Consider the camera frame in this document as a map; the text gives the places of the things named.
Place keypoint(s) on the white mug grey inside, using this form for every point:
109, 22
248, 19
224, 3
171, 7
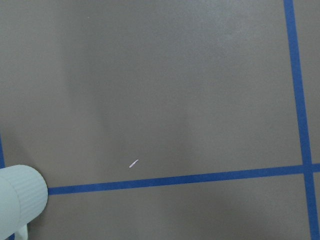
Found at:
23, 197

